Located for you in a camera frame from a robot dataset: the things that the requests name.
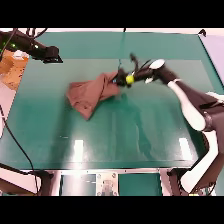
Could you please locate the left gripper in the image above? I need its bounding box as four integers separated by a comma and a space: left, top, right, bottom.
42, 45, 64, 65

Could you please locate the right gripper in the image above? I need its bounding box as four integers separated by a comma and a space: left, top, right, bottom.
114, 68, 137, 89

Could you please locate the brown T-shirt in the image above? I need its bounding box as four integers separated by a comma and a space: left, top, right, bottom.
65, 70, 123, 121

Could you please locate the black cable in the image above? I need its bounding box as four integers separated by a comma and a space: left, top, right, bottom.
0, 105, 40, 196

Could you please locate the silver frame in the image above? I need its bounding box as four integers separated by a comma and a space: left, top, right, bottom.
19, 167, 174, 197

